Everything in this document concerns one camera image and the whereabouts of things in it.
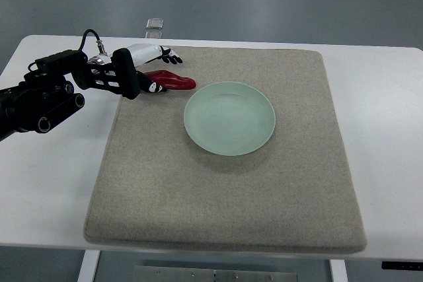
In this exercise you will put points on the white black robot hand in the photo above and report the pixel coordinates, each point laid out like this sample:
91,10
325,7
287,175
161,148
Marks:
145,53

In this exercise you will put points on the red chili pepper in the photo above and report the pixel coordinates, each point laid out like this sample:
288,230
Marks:
169,80

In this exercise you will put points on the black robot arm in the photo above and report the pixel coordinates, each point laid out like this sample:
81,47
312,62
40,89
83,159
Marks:
46,97

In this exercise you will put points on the pale green plate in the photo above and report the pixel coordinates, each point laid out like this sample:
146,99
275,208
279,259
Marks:
229,118

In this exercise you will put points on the clear floor socket cover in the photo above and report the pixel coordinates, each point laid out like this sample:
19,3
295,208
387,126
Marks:
154,24

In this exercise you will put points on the white table leg left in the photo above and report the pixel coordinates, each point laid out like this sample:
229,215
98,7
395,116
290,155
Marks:
88,267

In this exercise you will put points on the white table leg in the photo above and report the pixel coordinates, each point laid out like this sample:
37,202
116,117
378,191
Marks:
338,271
88,267

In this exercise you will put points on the beige felt mat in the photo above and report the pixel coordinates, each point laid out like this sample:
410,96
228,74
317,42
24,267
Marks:
157,189

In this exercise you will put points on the white table leg right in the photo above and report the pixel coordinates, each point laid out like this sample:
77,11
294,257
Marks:
338,271

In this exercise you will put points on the black table control panel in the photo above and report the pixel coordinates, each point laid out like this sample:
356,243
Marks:
402,266

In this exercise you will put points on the metal table base plate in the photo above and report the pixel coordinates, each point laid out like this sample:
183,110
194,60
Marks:
152,273

